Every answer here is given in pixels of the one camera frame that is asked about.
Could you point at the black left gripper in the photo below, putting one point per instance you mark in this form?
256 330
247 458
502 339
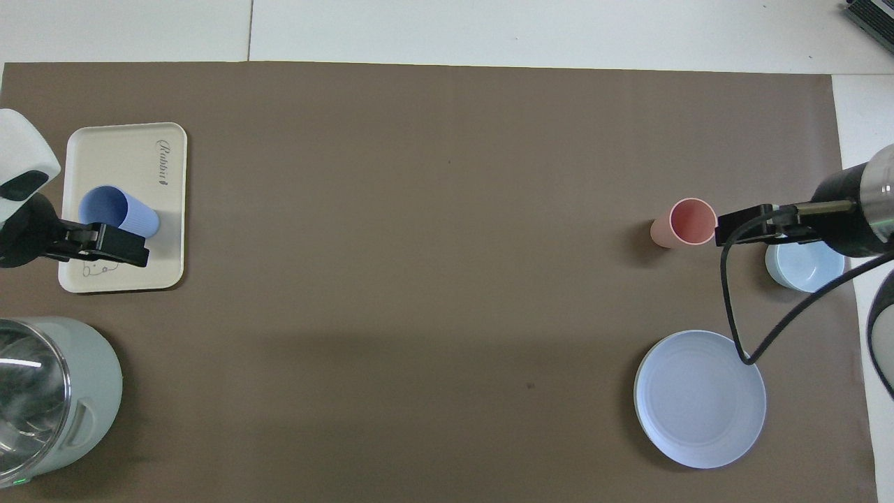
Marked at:
24 234

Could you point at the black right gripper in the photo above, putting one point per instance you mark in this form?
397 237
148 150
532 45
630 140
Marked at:
841 223

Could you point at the blue ribbed cup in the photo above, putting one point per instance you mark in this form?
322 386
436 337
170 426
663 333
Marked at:
112 206

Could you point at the pink cup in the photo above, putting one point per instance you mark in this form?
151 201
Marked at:
691 220

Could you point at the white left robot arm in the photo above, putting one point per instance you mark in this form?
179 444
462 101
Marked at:
21 150

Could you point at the cream tray with rabbit print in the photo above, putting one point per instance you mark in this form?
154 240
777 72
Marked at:
126 157

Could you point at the light blue bowl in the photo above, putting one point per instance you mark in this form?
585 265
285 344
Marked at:
803 269

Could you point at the pale green electric pot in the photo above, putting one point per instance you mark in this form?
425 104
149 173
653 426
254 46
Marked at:
94 377

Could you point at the glass pot lid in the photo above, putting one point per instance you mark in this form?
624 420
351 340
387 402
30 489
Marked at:
31 391

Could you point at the light blue plate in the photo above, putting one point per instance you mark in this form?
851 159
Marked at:
698 412

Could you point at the grey ribbed device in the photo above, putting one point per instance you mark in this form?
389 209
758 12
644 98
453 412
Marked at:
873 17

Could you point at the brown paper table mat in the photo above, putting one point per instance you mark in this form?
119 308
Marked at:
419 279

